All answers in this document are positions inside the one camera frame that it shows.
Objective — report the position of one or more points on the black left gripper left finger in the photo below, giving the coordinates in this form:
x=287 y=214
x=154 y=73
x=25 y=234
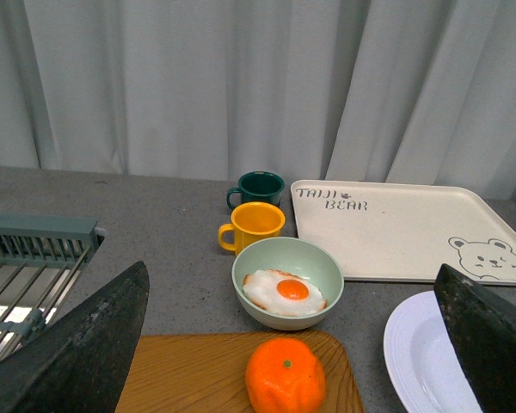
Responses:
x=81 y=362

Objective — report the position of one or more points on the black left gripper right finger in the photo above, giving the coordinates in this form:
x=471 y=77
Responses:
x=481 y=326

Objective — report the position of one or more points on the white round plate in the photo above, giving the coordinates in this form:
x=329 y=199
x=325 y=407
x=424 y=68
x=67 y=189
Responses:
x=421 y=362

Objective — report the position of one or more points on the orange mandarin fruit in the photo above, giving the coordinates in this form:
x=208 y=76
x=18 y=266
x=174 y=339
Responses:
x=284 y=375

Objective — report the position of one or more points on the wooden cutting board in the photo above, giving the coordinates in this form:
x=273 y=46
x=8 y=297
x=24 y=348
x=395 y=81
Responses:
x=205 y=372

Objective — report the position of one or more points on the green metal dish rack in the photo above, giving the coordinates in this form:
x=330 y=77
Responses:
x=41 y=258

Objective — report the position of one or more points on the cream bear tray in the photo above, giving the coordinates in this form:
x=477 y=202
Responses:
x=405 y=232

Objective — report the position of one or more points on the fake fried egg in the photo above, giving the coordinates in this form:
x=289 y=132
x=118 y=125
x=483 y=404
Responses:
x=283 y=293

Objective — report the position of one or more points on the light green bowl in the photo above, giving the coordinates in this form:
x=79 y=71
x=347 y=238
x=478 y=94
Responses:
x=296 y=257

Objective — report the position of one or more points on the yellow mug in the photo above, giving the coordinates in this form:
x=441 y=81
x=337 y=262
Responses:
x=249 y=223

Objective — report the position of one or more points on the dark green mug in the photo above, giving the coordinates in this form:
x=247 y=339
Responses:
x=260 y=186

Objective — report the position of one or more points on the grey white curtain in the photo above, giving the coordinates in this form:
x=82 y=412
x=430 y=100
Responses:
x=375 y=91

